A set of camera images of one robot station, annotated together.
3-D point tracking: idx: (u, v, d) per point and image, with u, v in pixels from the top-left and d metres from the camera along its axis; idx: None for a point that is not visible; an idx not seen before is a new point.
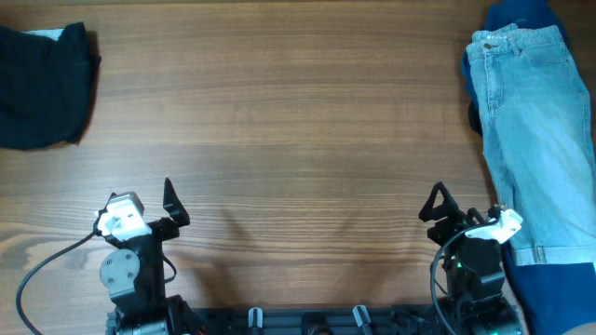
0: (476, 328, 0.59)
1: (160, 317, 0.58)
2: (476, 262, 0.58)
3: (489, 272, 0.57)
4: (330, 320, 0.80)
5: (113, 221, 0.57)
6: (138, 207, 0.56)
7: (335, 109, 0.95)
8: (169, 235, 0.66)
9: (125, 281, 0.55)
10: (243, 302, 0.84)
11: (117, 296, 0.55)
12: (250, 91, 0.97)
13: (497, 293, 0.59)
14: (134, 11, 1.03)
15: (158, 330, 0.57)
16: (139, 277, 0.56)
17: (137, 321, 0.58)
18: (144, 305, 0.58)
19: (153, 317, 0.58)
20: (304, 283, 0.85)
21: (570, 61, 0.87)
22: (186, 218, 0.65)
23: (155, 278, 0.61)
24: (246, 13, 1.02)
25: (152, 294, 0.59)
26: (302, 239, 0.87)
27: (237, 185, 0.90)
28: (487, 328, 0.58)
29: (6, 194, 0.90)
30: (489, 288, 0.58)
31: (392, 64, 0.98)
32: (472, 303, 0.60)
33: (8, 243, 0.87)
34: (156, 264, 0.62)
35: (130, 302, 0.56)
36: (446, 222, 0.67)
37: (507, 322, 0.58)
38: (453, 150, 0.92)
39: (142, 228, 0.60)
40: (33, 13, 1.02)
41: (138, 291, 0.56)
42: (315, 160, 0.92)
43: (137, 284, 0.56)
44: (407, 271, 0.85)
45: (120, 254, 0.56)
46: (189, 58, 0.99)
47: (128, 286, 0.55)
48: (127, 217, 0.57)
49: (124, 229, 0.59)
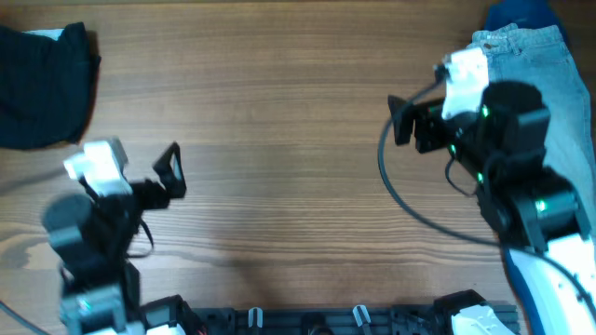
0: (521, 202, 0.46)
1: (112, 281, 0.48)
2: (507, 101, 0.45)
3: (525, 109, 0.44)
4: (330, 320, 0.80)
5: (87, 166, 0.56)
6: (113, 152, 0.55)
7: (335, 109, 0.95)
8: (152, 202, 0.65)
9: (69, 225, 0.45)
10: (243, 302, 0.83)
11: (58, 243, 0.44)
12: (250, 91, 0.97)
13: (536, 149, 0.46)
14: (135, 11, 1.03)
15: (108, 297, 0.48)
16: (87, 223, 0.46)
17: (84, 284, 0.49)
18: (93, 262, 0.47)
19: (101, 279, 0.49)
20: (304, 283, 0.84)
21: (570, 61, 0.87)
22: (181, 189, 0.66)
23: (120, 237, 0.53)
24: (247, 13, 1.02)
25: (108, 247, 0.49)
26: (302, 239, 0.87)
27: (237, 185, 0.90)
28: (532, 197, 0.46)
29: (6, 194, 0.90)
30: (525, 136, 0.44)
31: (392, 64, 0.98)
32: (505, 165, 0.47)
33: (8, 243, 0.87)
34: (126, 224, 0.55)
35: (74, 252, 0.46)
36: (424, 132, 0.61)
37: (559, 191, 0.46)
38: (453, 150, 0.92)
39: (115, 180, 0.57)
40: (33, 13, 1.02)
41: (85, 240, 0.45)
42: (316, 160, 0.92)
43: (83, 225, 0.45)
44: (407, 271, 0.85)
45: (68, 198, 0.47)
46: (189, 57, 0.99)
47: (74, 230, 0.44)
48: (101, 164, 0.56)
49: (97, 177, 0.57)
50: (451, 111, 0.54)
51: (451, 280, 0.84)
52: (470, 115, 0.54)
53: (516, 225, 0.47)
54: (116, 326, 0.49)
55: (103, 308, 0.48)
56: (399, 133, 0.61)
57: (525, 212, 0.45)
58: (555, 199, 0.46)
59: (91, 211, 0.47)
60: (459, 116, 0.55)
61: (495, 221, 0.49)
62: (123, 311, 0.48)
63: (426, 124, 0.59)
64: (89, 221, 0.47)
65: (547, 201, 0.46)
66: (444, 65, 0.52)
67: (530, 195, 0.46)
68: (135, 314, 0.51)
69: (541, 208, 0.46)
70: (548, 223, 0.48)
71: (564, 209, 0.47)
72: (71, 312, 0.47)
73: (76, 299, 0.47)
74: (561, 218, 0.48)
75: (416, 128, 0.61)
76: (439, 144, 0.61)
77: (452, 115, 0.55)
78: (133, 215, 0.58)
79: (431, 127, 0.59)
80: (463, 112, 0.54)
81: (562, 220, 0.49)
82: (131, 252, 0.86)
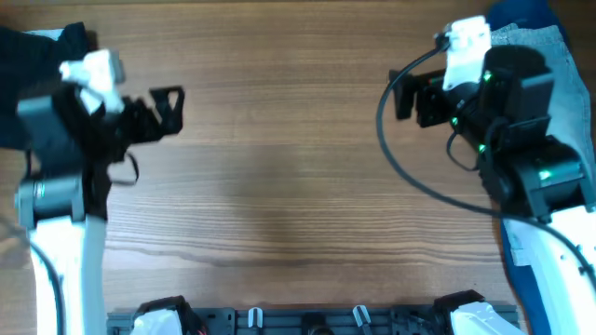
0: (521, 167, 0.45)
1: (75, 172, 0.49)
2: (514, 65, 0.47)
3: (529, 73, 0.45)
4: (330, 320, 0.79)
5: (82, 72, 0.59)
6: (111, 60, 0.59)
7: (335, 109, 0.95)
8: (140, 127, 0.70)
9: (43, 94, 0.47)
10: (243, 302, 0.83)
11: (26, 111, 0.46)
12: (250, 91, 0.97)
13: (541, 116, 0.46)
14: (135, 10, 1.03)
15: (68, 191, 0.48)
16: (64, 99, 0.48)
17: (43, 175, 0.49)
18: (63, 144, 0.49)
19: (64, 172, 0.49)
20: (304, 283, 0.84)
21: (570, 61, 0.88)
22: (173, 125, 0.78)
23: (104, 140, 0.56)
24: (246, 13, 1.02)
25: (82, 135, 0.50)
26: (302, 239, 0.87)
27: (237, 185, 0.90)
28: (535, 167, 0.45)
29: (6, 194, 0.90)
30: (528, 97, 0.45)
31: (392, 64, 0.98)
32: (507, 132, 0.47)
33: (9, 243, 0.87)
34: (116, 140, 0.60)
35: (47, 131, 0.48)
36: (426, 105, 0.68)
37: (564, 159, 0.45)
38: (453, 150, 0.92)
39: (107, 90, 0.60)
40: (33, 13, 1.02)
41: (58, 113, 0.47)
42: (316, 160, 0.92)
43: (57, 101, 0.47)
44: (407, 271, 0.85)
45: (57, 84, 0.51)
46: (189, 57, 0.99)
47: (46, 99, 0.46)
48: (97, 72, 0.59)
49: (89, 86, 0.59)
50: (453, 82, 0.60)
51: (451, 280, 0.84)
52: (471, 86, 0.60)
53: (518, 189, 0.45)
54: (74, 214, 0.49)
55: (59, 197, 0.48)
56: (400, 102, 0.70)
57: (528, 180, 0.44)
58: (559, 167, 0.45)
59: (77, 98, 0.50)
60: (461, 87, 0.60)
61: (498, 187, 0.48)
62: (81, 203, 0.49)
63: (426, 95, 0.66)
64: (71, 100, 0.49)
65: (548, 168, 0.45)
66: (445, 34, 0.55)
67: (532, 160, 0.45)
68: (92, 211, 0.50)
69: (546, 175, 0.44)
70: (552, 194, 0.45)
71: (570, 183, 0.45)
72: (25, 195, 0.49)
73: (34, 186, 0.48)
74: (565, 193, 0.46)
75: (418, 101, 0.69)
76: (440, 118, 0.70)
77: (453, 86, 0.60)
78: (123, 135, 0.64)
79: (432, 99, 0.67)
80: (464, 82, 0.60)
81: (568, 196, 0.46)
82: (131, 252, 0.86)
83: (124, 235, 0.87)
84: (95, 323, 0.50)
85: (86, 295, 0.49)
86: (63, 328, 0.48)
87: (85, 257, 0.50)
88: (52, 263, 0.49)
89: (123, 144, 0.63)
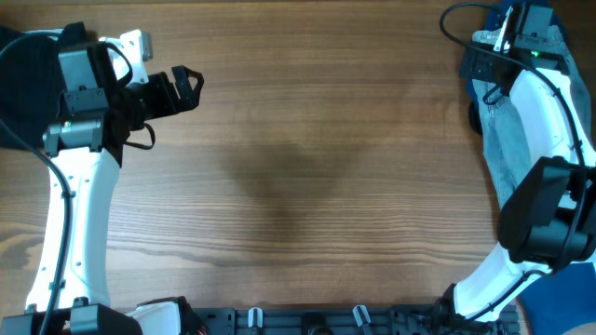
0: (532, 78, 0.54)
1: (97, 117, 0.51)
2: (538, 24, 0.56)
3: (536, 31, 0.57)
4: (330, 320, 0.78)
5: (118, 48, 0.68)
6: (140, 36, 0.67)
7: (334, 109, 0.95)
8: (166, 109, 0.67)
9: (79, 46, 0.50)
10: (243, 302, 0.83)
11: (64, 56, 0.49)
12: (250, 91, 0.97)
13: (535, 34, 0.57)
14: (135, 10, 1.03)
15: (89, 127, 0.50)
16: (102, 52, 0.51)
17: (69, 118, 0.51)
18: (89, 93, 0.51)
19: (86, 117, 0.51)
20: (304, 283, 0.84)
21: (569, 61, 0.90)
22: (193, 103, 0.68)
23: (130, 101, 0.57)
24: (247, 13, 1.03)
25: (111, 87, 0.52)
26: (302, 239, 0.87)
27: (237, 185, 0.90)
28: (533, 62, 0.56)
29: (6, 193, 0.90)
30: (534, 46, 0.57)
31: (392, 64, 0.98)
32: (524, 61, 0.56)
33: (8, 243, 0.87)
34: (139, 108, 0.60)
35: (78, 77, 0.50)
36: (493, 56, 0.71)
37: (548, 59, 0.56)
38: (453, 150, 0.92)
39: (136, 63, 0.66)
40: (34, 13, 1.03)
41: (90, 63, 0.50)
42: (315, 161, 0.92)
43: (93, 54, 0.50)
44: (407, 271, 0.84)
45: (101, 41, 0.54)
46: (189, 57, 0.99)
47: (82, 48, 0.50)
48: (128, 46, 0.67)
49: (120, 60, 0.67)
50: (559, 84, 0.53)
51: (451, 280, 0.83)
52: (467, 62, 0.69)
53: (519, 65, 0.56)
54: (90, 145, 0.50)
55: (84, 136, 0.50)
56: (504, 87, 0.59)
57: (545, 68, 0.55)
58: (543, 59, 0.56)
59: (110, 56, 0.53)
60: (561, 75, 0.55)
61: (499, 66, 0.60)
62: (101, 136, 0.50)
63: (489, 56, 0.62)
64: (105, 57, 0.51)
65: (541, 53, 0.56)
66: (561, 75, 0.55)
67: (520, 33, 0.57)
68: (109, 149, 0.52)
69: (535, 56, 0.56)
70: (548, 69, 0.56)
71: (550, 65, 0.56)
72: (53, 132, 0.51)
73: (61, 127, 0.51)
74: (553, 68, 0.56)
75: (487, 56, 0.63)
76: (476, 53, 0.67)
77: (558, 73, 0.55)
78: (147, 106, 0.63)
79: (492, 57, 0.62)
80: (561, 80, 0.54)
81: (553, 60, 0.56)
82: (132, 252, 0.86)
83: (124, 235, 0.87)
84: (97, 234, 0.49)
85: (92, 210, 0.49)
86: (67, 243, 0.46)
87: (97, 180, 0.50)
88: (67, 180, 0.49)
89: (146, 117, 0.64)
